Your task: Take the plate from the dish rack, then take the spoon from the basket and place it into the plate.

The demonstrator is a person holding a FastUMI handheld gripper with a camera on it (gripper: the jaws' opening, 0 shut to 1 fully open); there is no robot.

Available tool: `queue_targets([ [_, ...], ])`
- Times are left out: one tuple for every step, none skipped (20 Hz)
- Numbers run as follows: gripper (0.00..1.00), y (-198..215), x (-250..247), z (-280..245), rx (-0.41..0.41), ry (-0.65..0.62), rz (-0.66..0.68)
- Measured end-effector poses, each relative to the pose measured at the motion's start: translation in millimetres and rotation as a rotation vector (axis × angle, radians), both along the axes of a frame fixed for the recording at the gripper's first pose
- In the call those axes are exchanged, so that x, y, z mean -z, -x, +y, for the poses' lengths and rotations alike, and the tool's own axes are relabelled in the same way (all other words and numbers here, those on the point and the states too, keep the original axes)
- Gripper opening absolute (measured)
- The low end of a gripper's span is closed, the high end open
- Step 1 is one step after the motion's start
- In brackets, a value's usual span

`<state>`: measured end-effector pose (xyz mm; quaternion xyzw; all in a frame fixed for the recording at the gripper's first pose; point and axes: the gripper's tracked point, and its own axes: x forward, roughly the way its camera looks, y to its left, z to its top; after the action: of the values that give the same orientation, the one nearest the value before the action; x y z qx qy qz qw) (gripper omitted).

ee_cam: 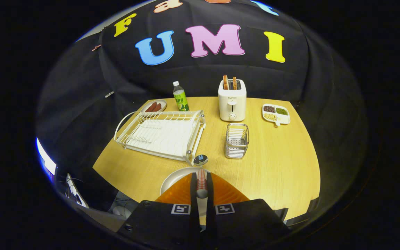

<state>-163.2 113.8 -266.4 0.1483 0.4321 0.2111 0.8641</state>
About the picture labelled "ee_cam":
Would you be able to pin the small beige saucer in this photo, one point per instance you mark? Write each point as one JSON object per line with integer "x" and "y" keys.
{"x": 163, "y": 102}

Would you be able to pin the pink cloth clip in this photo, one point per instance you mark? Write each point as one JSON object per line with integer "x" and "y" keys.
{"x": 96, "y": 47}

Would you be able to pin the green label drink bottle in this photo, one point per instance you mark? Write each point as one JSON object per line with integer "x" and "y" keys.
{"x": 181, "y": 100}

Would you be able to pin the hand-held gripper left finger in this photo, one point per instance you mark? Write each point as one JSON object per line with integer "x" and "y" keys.
{"x": 158, "y": 225}

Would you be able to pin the white divided bean tray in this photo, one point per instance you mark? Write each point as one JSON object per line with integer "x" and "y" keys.
{"x": 283, "y": 119}

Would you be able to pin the white toaster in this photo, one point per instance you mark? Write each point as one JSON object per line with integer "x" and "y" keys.
{"x": 232, "y": 104}

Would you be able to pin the toast slice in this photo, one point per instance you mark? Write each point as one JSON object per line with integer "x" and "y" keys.
{"x": 234, "y": 83}
{"x": 225, "y": 82}

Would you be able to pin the white plate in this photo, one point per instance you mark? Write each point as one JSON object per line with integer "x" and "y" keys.
{"x": 175, "y": 178}

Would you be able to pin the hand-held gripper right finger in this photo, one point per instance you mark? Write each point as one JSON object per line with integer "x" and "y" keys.
{"x": 248, "y": 222}

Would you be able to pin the white cloth clip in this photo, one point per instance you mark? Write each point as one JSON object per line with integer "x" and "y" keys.
{"x": 109, "y": 94}

